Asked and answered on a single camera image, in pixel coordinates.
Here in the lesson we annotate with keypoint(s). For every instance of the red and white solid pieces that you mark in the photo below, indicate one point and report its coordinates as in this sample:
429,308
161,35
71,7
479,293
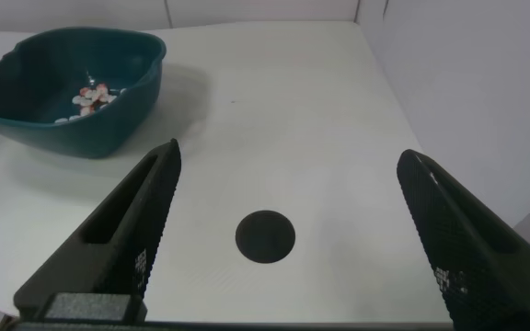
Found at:
91,97

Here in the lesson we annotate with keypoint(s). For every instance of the dark teal square basin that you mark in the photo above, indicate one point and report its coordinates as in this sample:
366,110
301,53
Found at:
85,135

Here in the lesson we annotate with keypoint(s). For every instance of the black round table hole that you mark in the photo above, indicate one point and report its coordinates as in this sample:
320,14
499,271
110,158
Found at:
265,237

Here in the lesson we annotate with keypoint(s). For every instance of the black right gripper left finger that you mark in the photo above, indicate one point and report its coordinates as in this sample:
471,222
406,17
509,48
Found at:
122,248

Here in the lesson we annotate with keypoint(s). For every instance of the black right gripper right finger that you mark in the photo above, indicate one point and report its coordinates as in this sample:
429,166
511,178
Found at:
476,266

